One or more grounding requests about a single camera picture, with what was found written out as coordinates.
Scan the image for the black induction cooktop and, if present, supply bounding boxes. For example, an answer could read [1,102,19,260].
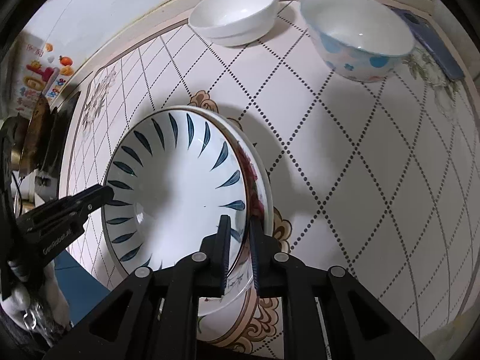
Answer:
[41,91,80,177]

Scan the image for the white plate pink flowers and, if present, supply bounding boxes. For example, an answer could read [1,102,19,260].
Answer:
[185,106,273,347]

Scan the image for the patterned table mat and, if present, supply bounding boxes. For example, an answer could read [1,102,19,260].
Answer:
[60,2,479,359]

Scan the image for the blue smartphone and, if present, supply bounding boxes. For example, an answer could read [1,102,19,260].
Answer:
[391,7,465,81]

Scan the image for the white plate blue leaf pattern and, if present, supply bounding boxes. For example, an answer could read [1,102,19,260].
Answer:
[101,109,260,318]

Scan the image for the colourful wall sticker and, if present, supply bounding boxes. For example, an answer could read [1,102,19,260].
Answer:
[11,39,76,117]

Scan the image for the plain white bowl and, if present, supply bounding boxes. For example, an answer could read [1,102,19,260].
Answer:
[189,0,279,47]

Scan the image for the black wok with handle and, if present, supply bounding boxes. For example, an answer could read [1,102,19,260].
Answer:
[4,94,57,178]

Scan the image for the white bowl blue spots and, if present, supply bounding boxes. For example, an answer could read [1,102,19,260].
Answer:
[300,0,415,82]

